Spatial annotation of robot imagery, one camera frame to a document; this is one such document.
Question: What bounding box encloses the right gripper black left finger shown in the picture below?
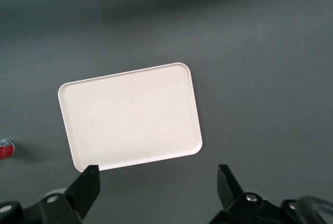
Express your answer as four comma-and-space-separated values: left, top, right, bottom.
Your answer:
24, 165, 101, 224

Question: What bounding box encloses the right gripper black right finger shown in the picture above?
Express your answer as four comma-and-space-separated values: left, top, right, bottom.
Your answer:
208, 164, 283, 224

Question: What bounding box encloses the red coke bottle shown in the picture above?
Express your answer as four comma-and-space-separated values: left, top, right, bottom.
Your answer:
0, 138, 16, 160

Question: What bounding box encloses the white rectangular plastic tray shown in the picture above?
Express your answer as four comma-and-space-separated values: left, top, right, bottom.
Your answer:
57, 62, 203, 172

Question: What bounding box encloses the dark grey table mat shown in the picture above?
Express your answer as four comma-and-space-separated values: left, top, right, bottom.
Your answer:
0, 0, 333, 224

